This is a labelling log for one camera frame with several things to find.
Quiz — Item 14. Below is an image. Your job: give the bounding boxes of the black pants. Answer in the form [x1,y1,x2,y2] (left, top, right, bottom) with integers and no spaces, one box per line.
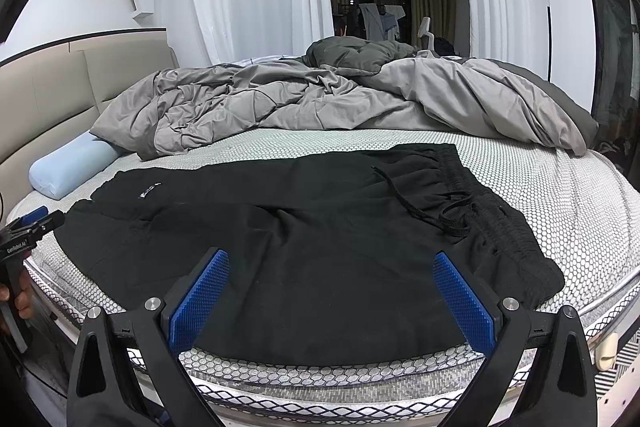
[55,144,564,366]

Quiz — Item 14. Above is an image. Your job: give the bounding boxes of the person's left hand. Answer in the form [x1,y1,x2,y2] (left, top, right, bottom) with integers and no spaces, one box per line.
[0,269,34,321]

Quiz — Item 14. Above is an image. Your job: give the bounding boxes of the light blue pillow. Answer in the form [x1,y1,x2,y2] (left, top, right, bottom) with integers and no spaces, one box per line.
[28,131,126,200]

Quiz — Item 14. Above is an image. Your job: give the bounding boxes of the beige upholstered headboard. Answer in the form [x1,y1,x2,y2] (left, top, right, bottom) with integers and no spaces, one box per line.
[0,28,178,219]

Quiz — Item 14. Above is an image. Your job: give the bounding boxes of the grey rumpled duvet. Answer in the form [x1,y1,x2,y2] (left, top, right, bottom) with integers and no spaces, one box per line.
[92,37,599,159]

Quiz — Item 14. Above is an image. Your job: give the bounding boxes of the dark glass wardrobe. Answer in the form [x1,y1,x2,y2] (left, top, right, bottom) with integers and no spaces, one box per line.
[591,0,639,186]

